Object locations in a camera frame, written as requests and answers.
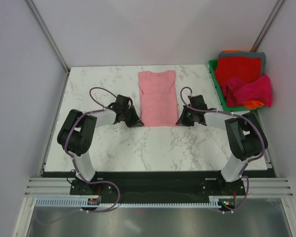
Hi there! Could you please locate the pink t-shirt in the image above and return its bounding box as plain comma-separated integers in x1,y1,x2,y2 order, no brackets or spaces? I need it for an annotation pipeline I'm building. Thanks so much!
138,70,179,127

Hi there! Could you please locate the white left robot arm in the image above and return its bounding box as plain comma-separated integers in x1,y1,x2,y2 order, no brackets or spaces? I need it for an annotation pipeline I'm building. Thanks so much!
57,103,144,194

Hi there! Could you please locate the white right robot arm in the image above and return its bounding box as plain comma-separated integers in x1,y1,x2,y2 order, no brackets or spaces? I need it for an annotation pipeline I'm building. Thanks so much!
176,106,268,195

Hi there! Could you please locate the magenta t-shirt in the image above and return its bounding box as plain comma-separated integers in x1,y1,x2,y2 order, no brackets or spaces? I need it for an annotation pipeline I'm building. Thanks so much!
221,74,273,107

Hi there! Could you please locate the green plastic bin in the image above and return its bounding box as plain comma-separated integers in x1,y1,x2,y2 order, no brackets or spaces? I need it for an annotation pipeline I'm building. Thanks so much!
209,59,248,112

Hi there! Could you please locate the orange t-shirt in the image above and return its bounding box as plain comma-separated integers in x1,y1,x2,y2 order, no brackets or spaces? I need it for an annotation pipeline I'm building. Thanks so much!
243,100,264,110

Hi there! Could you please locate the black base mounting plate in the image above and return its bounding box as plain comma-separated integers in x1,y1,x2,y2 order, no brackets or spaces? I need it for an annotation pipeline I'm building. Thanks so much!
70,171,245,203

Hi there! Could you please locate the red t-shirt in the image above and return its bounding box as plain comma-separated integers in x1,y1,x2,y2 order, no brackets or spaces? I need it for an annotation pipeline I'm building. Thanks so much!
215,56,262,84

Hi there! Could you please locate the grey t-shirt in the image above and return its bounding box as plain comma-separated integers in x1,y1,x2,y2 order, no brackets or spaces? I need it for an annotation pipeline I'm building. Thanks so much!
219,51,266,75

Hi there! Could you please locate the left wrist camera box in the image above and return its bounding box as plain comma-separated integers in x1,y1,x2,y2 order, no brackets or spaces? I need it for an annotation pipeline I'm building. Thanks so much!
115,94,133,108

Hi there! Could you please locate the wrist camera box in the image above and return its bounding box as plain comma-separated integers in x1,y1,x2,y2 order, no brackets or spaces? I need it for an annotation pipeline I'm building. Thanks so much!
188,95,208,110
115,94,133,108

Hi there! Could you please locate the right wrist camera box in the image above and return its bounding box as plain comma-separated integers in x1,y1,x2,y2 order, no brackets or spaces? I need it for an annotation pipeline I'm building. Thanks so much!
188,95,208,110

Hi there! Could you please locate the aluminium front rail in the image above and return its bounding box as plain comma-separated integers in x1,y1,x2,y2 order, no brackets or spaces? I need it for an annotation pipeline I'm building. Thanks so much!
26,178,293,198

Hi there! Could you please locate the white slotted cable duct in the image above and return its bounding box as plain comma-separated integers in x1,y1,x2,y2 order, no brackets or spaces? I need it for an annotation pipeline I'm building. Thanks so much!
36,196,234,208

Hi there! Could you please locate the left aluminium frame post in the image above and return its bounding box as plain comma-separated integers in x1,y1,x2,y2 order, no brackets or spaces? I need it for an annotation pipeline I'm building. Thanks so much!
24,0,70,75

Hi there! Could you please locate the aluminium frame post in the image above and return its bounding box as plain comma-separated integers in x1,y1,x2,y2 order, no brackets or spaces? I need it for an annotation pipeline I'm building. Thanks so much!
24,0,70,75
250,0,286,52

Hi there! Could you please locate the right aluminium frame post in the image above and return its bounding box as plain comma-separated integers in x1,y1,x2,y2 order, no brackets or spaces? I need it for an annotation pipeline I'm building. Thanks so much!
250,0,286,52

